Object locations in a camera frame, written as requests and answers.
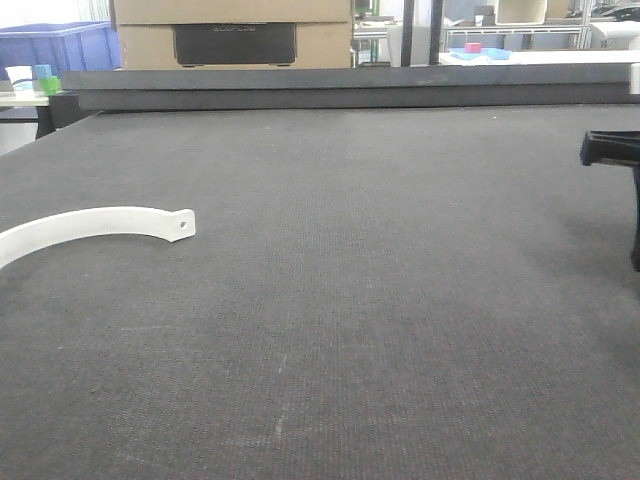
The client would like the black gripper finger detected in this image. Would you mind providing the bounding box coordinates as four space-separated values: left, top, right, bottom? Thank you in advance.
579 130 639 272

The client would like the white curved PVC pipe piece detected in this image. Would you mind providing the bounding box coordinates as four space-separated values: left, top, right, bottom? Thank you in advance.
1 206 196 267

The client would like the red cube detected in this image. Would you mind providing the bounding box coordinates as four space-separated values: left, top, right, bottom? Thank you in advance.
464 42 482 54

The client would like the blue shallow tray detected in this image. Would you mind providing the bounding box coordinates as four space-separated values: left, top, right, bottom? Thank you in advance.
449 48 512 61

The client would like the large cardboard box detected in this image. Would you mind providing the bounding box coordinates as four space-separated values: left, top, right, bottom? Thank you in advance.
110 0 353 70

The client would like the blue plastic crate background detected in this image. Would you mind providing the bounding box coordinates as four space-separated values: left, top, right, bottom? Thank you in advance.
1 21 122 81

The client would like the green block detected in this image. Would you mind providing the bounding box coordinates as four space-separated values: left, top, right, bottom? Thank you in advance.
39 76 62 96

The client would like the light blue block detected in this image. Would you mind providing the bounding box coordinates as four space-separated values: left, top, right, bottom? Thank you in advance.
34 64 52 80

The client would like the white paper cup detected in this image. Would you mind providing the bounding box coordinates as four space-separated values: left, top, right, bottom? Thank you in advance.
5 65 34 96

